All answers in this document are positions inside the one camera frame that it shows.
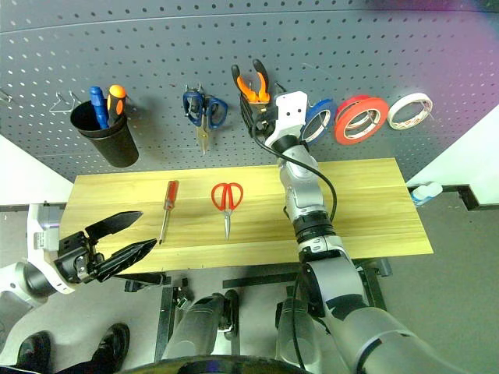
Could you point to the blue tape roll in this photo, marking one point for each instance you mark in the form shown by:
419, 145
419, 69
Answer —
327, 105

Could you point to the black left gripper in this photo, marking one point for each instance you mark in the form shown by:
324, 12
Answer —
74, 257

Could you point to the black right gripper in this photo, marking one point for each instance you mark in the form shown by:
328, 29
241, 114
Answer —
265, 121

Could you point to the dark rounded dome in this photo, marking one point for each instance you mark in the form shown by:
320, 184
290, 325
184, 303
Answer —
218, 366

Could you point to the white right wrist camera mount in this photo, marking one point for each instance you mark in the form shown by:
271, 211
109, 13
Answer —
290, 111

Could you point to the white tape roll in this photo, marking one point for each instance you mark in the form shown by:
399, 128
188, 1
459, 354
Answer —
405, 98

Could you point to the black plastic cup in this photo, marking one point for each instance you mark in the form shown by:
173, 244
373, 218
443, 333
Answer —
117, 148

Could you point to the orange and black pliers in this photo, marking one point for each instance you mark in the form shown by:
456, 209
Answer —
249, 91

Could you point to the clear bottle with blue label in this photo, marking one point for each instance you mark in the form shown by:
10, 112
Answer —
427, 191

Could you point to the dark grey perforated pegboard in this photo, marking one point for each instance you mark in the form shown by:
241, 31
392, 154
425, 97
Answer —
273, 46

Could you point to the orange and black screwdriver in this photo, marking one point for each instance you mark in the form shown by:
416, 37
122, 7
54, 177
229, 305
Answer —
116, 103

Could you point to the wide red tape roll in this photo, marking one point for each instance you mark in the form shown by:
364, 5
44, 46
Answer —
343, 124

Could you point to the dark grey rounded robot leg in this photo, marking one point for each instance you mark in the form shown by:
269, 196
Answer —
292, 339
199, 323

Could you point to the black shoe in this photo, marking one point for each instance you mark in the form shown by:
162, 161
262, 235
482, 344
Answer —
29, 350
111, 343

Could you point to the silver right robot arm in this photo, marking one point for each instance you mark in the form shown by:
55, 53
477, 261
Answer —
308, 191

